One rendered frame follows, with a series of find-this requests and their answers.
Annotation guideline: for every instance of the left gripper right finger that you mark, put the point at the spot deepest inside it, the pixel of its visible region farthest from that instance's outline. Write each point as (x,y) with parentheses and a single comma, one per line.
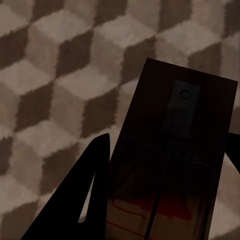
(233,149)

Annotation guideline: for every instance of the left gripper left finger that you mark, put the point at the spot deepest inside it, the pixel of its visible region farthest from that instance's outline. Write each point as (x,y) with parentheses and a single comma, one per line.
(58,220)

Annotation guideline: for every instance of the mousetrap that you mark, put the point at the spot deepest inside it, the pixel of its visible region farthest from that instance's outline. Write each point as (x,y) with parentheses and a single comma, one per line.
(165,169)

